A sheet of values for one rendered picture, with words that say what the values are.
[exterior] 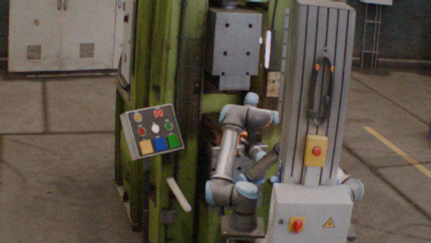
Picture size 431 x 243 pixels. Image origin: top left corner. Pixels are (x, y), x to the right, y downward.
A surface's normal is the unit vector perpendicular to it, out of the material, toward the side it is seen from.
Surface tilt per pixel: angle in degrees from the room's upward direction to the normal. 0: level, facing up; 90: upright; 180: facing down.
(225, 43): 90
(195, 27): 90
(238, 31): 90
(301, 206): 90
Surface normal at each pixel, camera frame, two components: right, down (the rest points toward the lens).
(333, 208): 0.00, 0.31
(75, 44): 0.29, 0.32
